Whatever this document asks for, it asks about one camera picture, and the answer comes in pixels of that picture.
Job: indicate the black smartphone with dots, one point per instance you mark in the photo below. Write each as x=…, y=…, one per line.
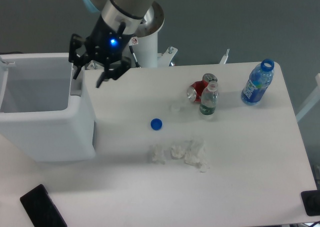
x=40, y=208

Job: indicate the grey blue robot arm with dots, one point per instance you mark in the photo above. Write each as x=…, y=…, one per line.
x=99, y=4

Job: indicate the white plastic trash can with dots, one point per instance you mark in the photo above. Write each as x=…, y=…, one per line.
x=44, y=110

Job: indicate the black device table corner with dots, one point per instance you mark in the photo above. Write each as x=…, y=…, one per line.
x=311, y=202

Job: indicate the blue plastic drink bottle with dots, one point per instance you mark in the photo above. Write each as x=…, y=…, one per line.
x=258, y=82

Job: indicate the large crumpled tissue right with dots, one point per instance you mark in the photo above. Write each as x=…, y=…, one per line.
x=195, y=155

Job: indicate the small crumpled tissue left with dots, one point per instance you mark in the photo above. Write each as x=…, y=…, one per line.
x=157, y=152

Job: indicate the blue bottle cap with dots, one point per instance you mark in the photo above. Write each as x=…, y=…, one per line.
x=156, y=124

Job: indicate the small crumpled tissue middle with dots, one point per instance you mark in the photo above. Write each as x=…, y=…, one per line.
x=177, y=152

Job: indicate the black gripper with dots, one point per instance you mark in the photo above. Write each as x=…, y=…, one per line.
x=105, y=46

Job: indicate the white frame right edge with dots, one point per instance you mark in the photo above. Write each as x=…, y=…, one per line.
x=312, y=99

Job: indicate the clear green label bottle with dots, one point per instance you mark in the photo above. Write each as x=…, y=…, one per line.
x=209, y=99

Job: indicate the small crumpled tissue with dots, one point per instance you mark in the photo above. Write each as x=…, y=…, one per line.
x=177, y=152
x=157, y=152

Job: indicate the crushed red soda can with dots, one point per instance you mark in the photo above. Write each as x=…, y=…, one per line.
x=194, y=91

